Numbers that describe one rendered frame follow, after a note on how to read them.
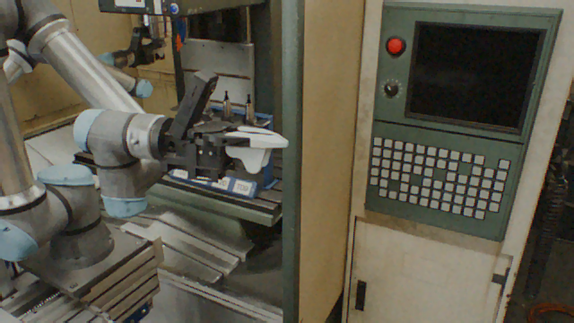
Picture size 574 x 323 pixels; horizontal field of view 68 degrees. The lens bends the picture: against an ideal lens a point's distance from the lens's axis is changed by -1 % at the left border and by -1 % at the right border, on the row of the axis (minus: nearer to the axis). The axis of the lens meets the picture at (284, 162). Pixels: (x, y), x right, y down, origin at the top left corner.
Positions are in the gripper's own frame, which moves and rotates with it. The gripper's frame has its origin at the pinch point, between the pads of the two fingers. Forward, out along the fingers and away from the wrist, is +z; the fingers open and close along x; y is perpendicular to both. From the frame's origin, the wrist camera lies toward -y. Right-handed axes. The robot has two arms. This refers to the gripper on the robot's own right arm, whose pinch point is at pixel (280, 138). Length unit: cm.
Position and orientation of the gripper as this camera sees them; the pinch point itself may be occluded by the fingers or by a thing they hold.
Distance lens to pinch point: 65.3
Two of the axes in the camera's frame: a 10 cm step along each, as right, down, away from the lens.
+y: -0.4, 9.5, 3.0
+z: 9.6, 1.2, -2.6
